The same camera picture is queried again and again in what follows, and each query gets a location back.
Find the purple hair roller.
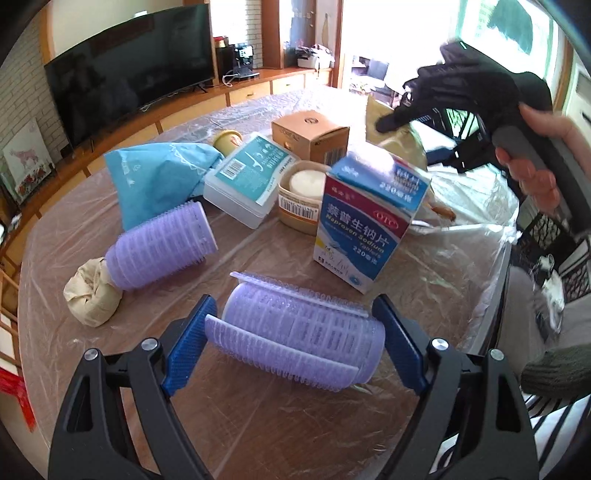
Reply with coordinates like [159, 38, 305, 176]
[105, 202, 217, 291]
[204, 272, 386, 391]

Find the clear dental floss box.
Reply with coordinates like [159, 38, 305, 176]
[202, 135, 298, 230]

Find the beige cup with white lid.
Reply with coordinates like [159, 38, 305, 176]
[277, 160, 329, 236]

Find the person right hand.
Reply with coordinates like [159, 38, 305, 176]
[493, 103, 591, 214]

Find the crumpled beige paper ball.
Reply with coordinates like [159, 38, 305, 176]
[63, 257, 123, 328]

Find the blue white medicine box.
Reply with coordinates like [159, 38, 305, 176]
[314, 150, 430, 293]

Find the light blue plastic bag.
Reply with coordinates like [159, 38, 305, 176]
[105, 142, 223, 231]

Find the brown cardboard box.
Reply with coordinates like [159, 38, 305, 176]
[271, 110, 349, 166]

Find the small yellow cup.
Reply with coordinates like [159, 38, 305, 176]
[212, 130, 243, 157]

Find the wooden tv cabinet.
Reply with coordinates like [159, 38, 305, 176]
[1, 67, 332, 318]

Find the black coffee machine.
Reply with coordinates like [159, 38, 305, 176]
[216, 43, 259, 83]

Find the horse painting on canvas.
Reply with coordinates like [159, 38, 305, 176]
[3, 118, 53, 203]

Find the black flat television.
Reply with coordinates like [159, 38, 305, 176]
[44, 4, 214, 148]

